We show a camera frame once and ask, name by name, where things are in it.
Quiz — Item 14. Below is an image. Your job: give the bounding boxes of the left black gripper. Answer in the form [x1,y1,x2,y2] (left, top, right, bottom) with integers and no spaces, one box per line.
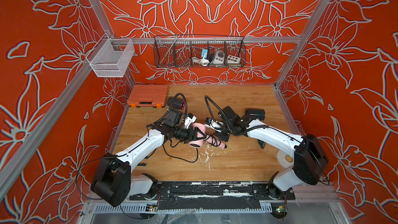
[173,127,206,143]

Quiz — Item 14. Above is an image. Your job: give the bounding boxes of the pink hair dryer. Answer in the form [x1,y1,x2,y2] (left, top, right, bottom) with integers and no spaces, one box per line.
[188,123,228,149]

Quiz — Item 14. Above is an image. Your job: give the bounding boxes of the dark green hair dryer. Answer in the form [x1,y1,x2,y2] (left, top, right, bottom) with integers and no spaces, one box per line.
[246,108,265,121]

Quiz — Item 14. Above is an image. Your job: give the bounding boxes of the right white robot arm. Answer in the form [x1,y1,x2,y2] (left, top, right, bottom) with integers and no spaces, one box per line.
[204,95,329,200]

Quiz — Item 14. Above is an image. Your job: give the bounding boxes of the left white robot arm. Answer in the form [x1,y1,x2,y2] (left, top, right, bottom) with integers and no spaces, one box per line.
[90,106,206,207]

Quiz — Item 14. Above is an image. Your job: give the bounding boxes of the black magenta hair dryer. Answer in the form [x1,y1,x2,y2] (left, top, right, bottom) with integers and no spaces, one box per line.
[167,97,186,110]

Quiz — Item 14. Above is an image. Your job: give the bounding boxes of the orange plastic tool case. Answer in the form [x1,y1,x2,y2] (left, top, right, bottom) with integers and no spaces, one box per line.
[127,85,169,108]

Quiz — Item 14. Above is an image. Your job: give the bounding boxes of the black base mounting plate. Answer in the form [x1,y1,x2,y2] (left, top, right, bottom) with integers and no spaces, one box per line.
[127,181,295,212]

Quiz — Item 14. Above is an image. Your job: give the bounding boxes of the white tape roll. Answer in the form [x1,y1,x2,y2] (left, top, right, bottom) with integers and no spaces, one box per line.
[277,150,294,169]

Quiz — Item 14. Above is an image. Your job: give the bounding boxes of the white power strip cube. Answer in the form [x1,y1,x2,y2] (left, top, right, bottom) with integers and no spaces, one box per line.
[227,55,241,67]

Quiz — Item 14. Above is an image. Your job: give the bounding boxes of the white round socket adapter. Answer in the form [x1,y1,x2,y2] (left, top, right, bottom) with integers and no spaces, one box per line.
[211,49,225,65]

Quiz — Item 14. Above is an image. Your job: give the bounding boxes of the blue white small box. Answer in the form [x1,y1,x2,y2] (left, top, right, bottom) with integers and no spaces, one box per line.
[201,49,208,60]

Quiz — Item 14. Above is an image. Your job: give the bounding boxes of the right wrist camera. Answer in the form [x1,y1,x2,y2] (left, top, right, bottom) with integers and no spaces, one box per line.
[204,117,223,132]

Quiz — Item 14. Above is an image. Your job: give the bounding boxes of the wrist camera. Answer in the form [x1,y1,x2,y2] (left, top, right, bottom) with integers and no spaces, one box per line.
[204,117,223,132]
[184,113,197,129]

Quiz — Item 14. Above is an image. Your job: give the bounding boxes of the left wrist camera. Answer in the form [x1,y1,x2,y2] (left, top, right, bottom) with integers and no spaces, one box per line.
[184,113,197,129]

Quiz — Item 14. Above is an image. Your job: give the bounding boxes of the black dryer power cord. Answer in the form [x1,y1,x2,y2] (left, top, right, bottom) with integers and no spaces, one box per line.
[142,138,200,166]

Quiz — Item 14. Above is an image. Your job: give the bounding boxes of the black wire wall basket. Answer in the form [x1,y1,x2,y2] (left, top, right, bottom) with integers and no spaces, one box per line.
[153,34,247,68]

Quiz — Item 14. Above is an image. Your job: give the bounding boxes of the white mesh wall basket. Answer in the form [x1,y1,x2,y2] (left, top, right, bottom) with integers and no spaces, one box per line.
[87,39,135,78]

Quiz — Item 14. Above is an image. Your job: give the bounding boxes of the aluminium frame rail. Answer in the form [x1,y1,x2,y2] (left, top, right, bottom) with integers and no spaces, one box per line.
[110,35,301,46]

